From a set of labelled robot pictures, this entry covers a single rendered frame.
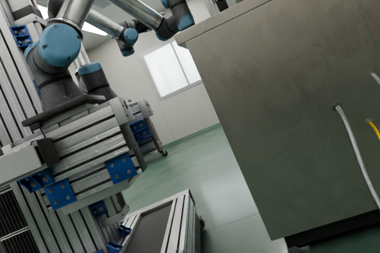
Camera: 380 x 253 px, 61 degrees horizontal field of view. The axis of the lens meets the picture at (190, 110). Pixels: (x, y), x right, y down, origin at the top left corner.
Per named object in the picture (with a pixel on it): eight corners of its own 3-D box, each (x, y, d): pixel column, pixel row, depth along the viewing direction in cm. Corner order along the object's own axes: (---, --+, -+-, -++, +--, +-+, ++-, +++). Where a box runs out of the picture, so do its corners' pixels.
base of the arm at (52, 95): (36, 116, 105) (24, 88, 105) (56, 114, 120) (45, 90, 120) (77, 98, 105) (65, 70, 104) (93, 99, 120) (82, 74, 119)
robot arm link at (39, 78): (67, 82, 121) (52, 49, 120) (77, 70, 110) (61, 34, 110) (34, 91, 113) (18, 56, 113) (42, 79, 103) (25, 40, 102)
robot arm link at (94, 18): (53, -22, 157) (143, 29, 171) (53, -10, 167) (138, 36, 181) (42, -3, 153) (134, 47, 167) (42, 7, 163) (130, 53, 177)
